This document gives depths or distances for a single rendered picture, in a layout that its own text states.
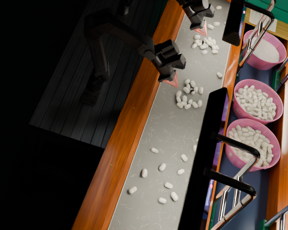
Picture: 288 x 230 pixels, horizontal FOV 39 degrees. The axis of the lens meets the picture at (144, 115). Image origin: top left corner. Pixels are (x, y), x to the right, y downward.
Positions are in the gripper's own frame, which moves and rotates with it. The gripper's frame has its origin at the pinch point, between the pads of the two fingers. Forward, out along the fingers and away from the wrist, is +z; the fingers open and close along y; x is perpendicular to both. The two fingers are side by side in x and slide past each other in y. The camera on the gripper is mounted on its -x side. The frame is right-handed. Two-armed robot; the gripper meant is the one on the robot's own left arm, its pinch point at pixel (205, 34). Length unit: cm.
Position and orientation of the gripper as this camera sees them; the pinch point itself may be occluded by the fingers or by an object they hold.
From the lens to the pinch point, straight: 220.7
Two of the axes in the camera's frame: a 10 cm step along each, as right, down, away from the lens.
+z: 5.4, 6.6, 5.2
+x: -8.0, 2.1, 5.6
